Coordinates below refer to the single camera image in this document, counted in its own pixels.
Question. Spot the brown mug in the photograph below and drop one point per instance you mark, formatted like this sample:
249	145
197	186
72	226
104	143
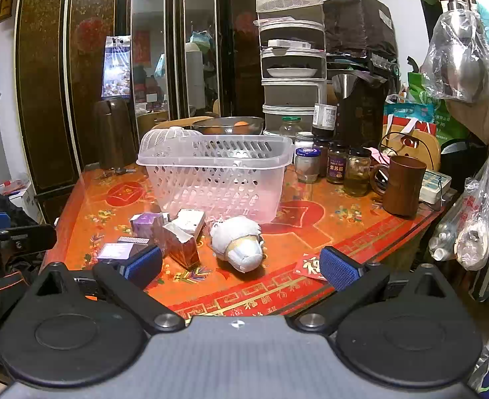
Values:
404	187

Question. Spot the clear plastic basket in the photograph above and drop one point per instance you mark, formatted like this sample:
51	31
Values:
217	174

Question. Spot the dark brown jar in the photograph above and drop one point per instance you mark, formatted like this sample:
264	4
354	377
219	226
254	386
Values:
321	156

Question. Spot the white plate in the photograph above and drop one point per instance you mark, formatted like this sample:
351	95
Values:
292	72

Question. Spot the small purple box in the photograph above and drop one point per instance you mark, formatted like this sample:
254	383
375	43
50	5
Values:
147	225

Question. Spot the plastic bag of metal ladles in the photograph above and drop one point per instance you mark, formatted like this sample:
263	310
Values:
456	58

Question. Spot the dark brown wardrobe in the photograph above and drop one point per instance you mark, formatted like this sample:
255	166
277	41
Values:
45	91

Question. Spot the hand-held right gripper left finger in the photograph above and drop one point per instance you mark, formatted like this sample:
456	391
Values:
142	265

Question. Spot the orange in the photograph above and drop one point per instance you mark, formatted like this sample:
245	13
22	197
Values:
241	124

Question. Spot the red envelope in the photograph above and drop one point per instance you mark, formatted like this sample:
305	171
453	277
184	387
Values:
309	267

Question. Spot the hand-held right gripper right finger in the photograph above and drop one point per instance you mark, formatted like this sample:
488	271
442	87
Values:
339	268

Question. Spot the green lid glass jar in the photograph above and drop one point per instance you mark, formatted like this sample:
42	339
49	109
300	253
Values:
291	126

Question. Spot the white plush toy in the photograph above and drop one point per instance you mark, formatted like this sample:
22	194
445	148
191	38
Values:
238	244

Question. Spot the white electronic device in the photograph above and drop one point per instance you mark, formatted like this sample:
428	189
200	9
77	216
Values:
435	185

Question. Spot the keys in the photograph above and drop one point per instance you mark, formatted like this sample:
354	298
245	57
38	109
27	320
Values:
122	171

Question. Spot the white mesh food cover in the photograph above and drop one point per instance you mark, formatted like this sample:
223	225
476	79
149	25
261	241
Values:
165	138

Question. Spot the small white box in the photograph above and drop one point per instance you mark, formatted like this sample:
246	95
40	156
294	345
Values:
190	221

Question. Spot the tiered white food rack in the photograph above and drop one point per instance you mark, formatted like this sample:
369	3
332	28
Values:
291	50

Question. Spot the purple label jar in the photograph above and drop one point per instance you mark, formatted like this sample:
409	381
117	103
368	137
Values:
337	165

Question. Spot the flat white box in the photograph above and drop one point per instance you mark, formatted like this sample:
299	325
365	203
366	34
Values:
288	44

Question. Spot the tan wooden board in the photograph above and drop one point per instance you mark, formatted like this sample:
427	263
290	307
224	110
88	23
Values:
429	149

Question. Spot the wooden chair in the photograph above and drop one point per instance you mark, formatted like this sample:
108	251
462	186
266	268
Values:
178	123

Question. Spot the green shopping bag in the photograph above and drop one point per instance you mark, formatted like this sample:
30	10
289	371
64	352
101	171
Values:
448	120

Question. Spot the red gift bag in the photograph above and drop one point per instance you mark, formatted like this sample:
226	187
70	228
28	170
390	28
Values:
410	124

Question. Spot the white lid jar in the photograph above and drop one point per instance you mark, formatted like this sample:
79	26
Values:
304	138

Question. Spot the purple label box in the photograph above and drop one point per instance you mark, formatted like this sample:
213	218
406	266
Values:
115	251

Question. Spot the blue lid glass jar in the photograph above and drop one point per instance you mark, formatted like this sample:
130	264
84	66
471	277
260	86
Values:
306	165

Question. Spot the plastic bag of bottles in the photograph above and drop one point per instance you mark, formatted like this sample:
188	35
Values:
473	224

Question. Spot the hanging blue package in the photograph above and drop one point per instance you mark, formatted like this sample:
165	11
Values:
116	68

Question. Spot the brown thermos jug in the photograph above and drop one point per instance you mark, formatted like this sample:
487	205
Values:
113	133

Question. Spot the glass bowl with oranges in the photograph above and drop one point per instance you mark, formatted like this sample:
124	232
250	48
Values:
221	126

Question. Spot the black lid glass jar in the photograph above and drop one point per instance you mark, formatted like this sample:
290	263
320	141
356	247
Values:
357	174

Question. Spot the white label dark bottle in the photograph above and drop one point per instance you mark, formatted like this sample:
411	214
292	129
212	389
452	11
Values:
324	118

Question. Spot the white cardboard box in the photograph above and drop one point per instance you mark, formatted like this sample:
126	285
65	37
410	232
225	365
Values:
24	201

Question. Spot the pink paper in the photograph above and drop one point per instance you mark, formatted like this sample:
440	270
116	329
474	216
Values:
377	156

